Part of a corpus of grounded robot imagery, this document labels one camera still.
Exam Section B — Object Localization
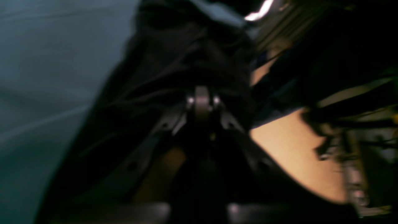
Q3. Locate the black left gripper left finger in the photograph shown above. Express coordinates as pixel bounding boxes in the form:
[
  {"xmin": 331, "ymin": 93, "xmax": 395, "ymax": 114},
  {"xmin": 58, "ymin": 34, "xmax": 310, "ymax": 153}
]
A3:
[{"xmin": 74, "ymin": 96, "xmax": 195, "ymax": 204}]

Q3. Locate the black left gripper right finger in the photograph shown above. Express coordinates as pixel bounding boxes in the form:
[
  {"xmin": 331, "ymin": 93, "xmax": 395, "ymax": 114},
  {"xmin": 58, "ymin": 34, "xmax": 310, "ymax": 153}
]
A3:
[{"xmin": 211, "ymin": 95, "xmax": 358, "ymax": 224}]

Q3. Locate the black T-shirt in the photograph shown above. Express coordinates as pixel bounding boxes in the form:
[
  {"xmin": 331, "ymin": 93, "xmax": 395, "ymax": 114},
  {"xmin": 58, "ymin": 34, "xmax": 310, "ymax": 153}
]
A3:
[{"xmin": 36, "ymin": 0, "xmax": 261, "ymax": 224}]

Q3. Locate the teal table cloth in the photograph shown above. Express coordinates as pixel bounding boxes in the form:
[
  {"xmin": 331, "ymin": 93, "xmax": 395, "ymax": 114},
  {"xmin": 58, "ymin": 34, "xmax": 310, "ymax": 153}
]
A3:
[{"xmin": 1, "ymin": 0, "xmax": 141, "ymax": 224}]

